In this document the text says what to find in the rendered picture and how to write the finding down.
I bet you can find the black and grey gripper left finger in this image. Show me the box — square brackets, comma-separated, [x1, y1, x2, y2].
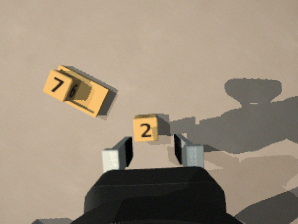
[102, 136, 133, 173]

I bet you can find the orange open tray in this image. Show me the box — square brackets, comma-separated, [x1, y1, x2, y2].
[57, 65, 111, 118]

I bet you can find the orange number cube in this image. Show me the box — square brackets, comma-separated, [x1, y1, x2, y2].
[133, 114, 159, 142]
[43, 70, 82, 102]

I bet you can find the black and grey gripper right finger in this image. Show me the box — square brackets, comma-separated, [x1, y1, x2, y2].
[174, 134, 204, 168]

